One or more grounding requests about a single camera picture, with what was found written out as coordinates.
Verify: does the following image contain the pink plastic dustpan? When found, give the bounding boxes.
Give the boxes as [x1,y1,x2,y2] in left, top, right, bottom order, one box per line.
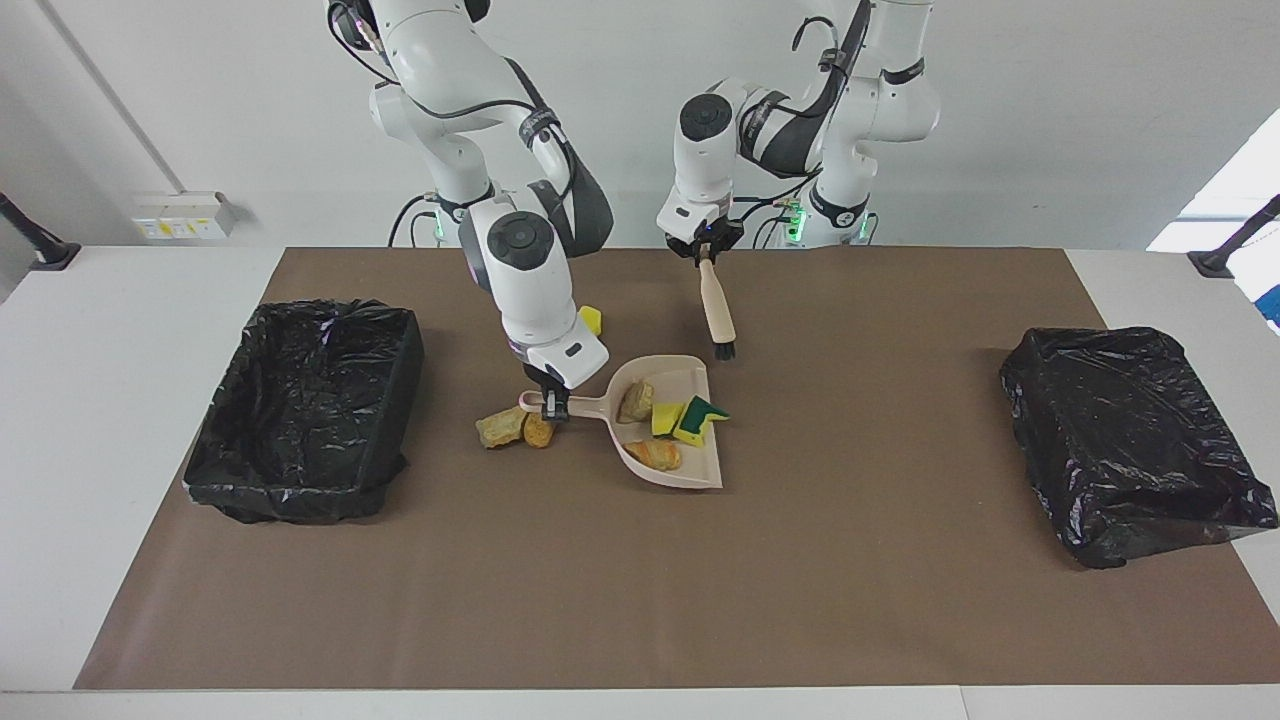
[518,355,724,491]

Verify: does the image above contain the pale toast chunk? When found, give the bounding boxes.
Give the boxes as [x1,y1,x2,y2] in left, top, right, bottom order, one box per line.
[475,405,529,450]

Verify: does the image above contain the beige hand brush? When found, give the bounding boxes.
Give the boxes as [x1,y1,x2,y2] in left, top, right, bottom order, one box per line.
[697,255,738,361]

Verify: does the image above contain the green yellow sponge piece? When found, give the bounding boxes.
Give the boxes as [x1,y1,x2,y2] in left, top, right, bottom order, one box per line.
[672,395,731,448]

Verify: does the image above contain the black bag lined bin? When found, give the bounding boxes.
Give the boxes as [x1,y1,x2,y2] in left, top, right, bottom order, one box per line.
[1000,326,1280,570]
[183,298,426,524]

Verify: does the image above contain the brown paper mat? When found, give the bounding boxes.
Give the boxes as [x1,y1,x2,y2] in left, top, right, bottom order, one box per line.
[74,247,1280,691]

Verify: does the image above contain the white blue box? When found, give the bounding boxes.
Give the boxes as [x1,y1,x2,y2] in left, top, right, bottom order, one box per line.
[1228,240,1280,336]

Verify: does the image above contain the black left base cable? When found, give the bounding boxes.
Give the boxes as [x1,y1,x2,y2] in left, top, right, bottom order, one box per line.
[735,190,801,249]

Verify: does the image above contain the black base cable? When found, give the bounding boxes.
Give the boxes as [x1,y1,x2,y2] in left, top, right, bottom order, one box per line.
[735,190,801,249]
[388,195,433,249]

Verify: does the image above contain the black right base cable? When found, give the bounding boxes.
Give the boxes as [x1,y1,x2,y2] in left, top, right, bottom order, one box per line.
[388,195,433,249]

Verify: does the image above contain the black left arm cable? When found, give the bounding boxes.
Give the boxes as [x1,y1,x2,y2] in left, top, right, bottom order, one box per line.
[735,0,866,216]

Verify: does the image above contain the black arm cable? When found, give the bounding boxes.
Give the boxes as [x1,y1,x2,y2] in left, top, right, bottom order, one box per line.
[328,0,581,201]
[735,0,866,216]

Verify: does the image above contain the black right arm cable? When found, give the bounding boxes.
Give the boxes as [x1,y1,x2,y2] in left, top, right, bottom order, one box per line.
[328,0,581,201]

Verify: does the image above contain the white wall socket box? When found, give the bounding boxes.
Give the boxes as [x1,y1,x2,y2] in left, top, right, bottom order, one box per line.
[132,192,239,241]

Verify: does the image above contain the black camera stand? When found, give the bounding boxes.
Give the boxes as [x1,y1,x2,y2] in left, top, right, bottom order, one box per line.
[1188,195,1280,279]
[0,192,81,272]

